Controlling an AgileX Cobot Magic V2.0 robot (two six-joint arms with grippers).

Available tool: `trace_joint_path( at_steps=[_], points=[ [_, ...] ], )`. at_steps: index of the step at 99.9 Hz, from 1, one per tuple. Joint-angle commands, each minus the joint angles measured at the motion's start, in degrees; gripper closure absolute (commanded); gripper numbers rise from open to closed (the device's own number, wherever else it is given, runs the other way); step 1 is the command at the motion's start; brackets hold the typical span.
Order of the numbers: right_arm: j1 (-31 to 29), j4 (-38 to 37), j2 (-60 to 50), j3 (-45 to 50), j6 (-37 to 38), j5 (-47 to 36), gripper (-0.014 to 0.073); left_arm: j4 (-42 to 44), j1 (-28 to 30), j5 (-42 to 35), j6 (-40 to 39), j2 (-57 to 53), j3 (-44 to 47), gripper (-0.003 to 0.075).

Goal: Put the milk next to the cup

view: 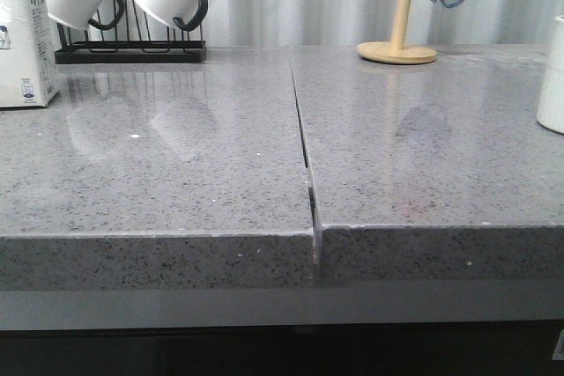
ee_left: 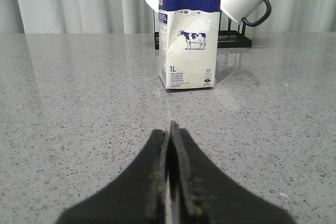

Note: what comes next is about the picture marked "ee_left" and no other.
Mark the black wire mug rack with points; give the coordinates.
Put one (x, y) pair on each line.
(229, 38)

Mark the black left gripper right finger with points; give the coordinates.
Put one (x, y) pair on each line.
(202, 193)

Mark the blue white milk carton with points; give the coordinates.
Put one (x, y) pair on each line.
(188, 39)

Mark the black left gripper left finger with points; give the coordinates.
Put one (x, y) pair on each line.
(137, 195)

